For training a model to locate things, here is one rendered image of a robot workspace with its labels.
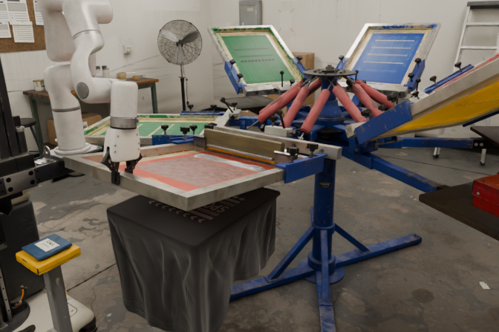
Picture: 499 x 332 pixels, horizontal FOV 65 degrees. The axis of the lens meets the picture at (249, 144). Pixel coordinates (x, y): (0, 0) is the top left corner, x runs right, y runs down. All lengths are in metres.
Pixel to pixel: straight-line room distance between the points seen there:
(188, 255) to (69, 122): 0.66
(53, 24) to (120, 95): 0.41
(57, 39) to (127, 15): 4.53
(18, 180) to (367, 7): 4.94
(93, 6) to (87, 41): 0.12
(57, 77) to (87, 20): 0.31
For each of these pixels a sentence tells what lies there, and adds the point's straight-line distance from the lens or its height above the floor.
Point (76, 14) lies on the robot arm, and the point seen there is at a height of 1.61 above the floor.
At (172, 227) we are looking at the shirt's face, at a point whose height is 0.95.
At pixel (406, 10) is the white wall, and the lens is 5.56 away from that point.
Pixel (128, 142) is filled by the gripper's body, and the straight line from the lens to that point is 1.21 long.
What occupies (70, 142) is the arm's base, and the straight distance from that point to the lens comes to 1.57.
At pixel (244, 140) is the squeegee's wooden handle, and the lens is 1.63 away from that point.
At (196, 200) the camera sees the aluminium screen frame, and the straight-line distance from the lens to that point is 1.05.
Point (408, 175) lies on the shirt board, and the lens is 1.89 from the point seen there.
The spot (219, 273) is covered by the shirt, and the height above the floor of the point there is 0.78.
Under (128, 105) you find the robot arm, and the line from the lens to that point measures 1.18.
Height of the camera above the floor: 1.58
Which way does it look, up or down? 17 degrees down
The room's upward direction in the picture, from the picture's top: 1 degrees counter-clockwise
